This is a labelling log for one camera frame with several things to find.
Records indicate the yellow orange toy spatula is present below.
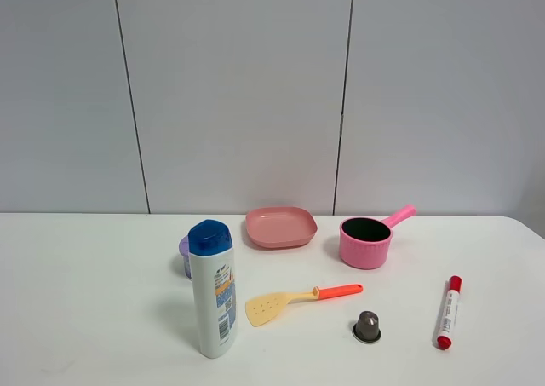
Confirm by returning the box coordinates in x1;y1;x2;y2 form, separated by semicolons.
245;284;364;327

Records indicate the pink square plate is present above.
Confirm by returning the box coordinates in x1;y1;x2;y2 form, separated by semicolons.
245;206;318;250

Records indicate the pink toy saucepan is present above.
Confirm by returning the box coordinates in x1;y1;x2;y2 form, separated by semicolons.
339;205;416;270

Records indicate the white blue-capped shampoo bottle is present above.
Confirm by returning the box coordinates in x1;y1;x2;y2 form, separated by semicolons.
187;219;238;359

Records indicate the red whiteboard marker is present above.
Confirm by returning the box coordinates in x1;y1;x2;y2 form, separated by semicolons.
436;275;462;350

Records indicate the purple-lidded round can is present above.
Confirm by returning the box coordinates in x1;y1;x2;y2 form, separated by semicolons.
178;236;192;279

